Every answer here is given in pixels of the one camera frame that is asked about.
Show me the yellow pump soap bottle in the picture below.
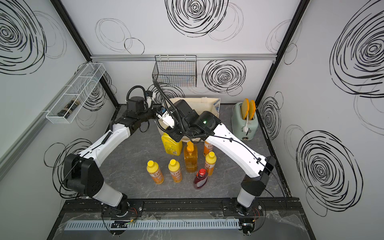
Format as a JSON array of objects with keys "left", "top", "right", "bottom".
[{"left": 161, "top": 133, "right": 183, "bottom": 156}]

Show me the amber dish soap bottle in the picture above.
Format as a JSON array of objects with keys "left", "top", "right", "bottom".
[{"left": 184, "top": 141, "right": 198, "bottom": 173}]

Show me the cream canvas shopping bag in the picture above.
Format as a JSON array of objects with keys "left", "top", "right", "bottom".
[{"left": 155, "top": 97, "right": 221, "bottom": 143}]

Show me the orange bottle yellow cap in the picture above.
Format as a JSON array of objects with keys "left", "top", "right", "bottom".
[
  {"left": 204, "top": 141, "right": 213, "bottom": 156},
  {"left": 205, "top": 152, "right": 217, "bottom": 176},
  {"left": 147, "top": 160, "right": 164, "bottom": 185},
  {"left": 168, "top": 159, "right": 183, "bottom": 183}
]

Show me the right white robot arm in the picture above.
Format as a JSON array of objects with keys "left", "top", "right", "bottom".
[{"left": 153, "top": 79, "right": 276, "bottom": 215}]

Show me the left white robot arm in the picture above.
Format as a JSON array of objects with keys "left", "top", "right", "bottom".
[{"left": 61, "top": 86, "right": 156, "bottom": 215}]

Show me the red liquid bottle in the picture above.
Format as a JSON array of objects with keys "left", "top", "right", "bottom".
[{"left": 194, "top": 169, "right": 208, "bottom": 189}]

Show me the yellow toast slice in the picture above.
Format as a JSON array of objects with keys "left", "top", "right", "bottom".
[{"left": 241, "top": 98, "right": 250, "bottom": 120}]

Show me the orange toast slice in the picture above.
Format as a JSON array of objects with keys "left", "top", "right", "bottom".
[{"left": 249, "top": 100, "right": 256, "bottom": 120}]

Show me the dark bottle in shelf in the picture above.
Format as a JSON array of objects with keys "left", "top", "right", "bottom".
[{"left": 57, "top": 100, "right": 80, "bottom": 119}]

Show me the black wire wall basket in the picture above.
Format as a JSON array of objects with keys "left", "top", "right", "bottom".
[{"left": 152, "top": 55, "right": 198, "bottom": 87}]

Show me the white wire wall shelf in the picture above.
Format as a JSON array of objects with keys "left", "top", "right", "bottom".
[{"left": 46, "top": 62, "right": 106, "bottom": 124}]

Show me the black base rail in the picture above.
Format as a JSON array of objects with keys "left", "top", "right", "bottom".
[{"left": 59, "top": 198, "right": 304, "bottom": 218}]

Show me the grey slotted cable duct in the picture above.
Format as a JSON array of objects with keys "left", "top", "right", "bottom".
[{"left": 64, "top": 219, "right": 241, "bottom": 231}]

